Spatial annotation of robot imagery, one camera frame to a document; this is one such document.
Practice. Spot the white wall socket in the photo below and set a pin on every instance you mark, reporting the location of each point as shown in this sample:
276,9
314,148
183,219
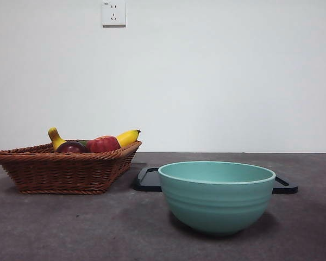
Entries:
114,13

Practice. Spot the brown wicker basket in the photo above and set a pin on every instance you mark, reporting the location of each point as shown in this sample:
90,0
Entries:
62,174

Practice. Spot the green avocado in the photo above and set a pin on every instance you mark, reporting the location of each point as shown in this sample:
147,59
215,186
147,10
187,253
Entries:
83,143

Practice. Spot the black rectangular tray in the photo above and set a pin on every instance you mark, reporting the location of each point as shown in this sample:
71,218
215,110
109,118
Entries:
148,182

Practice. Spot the yellow banana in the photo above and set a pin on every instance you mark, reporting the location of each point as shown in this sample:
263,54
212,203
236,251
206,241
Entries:
56,138

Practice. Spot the dark purple plum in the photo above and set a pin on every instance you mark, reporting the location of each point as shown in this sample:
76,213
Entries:
70,148

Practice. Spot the teal ribbed bowl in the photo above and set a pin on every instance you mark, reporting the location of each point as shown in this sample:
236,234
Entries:
217,204

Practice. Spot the red apple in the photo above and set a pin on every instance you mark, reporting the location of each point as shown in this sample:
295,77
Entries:
101,144

